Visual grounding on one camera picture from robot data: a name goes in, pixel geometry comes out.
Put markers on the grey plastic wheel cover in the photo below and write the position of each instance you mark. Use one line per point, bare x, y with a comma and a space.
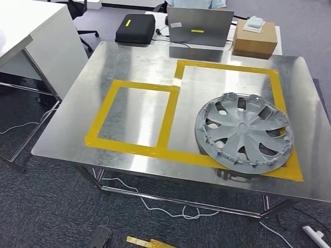
242, 131

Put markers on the steel workbench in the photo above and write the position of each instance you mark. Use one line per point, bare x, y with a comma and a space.
144, 68

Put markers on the black zip case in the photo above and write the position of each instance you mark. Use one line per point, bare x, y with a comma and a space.
134, 32

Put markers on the silver laptop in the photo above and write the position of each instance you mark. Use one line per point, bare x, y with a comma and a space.
206, 20

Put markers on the open yellow floor tape square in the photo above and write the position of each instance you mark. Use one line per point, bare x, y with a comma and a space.
144, 242

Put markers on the black robot left foot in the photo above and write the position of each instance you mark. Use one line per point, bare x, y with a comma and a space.
100, 238

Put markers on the brown cardboard box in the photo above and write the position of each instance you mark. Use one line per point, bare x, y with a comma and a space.
255, 42

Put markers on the pale green packet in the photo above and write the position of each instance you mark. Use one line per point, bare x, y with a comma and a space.
255, 22

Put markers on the steel table with white panel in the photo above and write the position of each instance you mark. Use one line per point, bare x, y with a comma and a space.
51, 51

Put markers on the black office chair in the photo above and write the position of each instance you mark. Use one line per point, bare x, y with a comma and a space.
75, 7

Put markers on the white power strip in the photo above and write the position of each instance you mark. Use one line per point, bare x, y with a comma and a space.
317, 237

